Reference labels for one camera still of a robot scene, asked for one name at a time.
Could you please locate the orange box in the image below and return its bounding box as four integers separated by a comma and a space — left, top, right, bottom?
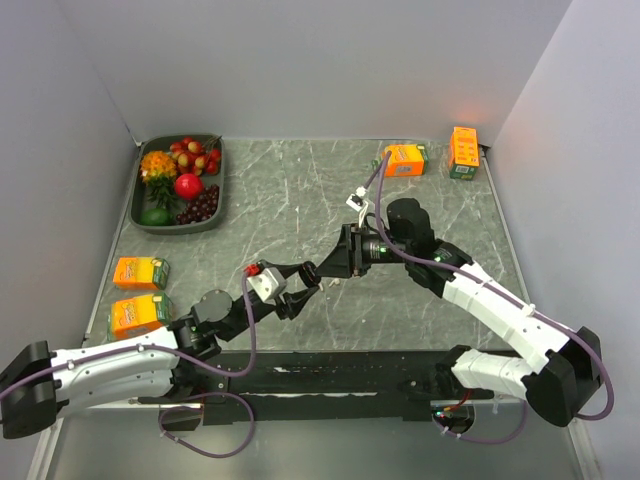
109, 292, 174, 340
373, 143, 429, 177
113, 257, 170, 290

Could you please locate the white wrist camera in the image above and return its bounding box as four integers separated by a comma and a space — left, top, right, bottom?
244, 260, 287, 302
346, 186, 372, 229

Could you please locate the orange box upper left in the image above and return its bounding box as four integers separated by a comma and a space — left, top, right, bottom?
113, 257, 170, 290

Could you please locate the orange box top centre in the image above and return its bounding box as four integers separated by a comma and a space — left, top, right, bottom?
373, 143, 429, 177

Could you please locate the orange green carton upright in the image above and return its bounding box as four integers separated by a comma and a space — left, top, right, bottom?
448, 126, 480, 180

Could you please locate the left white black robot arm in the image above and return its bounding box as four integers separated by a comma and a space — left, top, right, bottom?
1, 261, 321, 439

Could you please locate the orange yellow toy pineapple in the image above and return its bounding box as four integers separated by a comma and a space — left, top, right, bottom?
140, 150, 177, 210

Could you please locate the orange box lower left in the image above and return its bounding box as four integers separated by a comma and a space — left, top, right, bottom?
109, 292, 174, 340

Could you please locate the dark green fruit tray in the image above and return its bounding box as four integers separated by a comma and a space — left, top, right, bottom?
129, 134, 226, 235

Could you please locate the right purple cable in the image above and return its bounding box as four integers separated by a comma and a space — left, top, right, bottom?
362, 152, 615, 445

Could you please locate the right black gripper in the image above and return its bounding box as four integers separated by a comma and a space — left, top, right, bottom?
314, 223, 412, 278

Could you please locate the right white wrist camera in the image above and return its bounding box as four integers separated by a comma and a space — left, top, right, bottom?
346, 186, 372, 229

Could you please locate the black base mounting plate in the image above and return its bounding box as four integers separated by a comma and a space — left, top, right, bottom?
141, 350, 493, 426

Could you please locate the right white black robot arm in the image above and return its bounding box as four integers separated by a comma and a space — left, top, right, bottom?
317, 193, 602, 427

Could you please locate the dark purple grape bunch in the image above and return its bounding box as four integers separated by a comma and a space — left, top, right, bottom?
176, 185, 220, 225

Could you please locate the red yellow cherry bunch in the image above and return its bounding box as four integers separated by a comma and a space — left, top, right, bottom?
169, 136, 222, 176

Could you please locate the red toy apple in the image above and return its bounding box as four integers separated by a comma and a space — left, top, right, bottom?
174, 173, 205, 201

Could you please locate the green toy avocado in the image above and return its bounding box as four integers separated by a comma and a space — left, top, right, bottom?
139, 207, 174, 226

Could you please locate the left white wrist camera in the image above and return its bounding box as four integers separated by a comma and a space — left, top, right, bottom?
244, 260, 287, 302

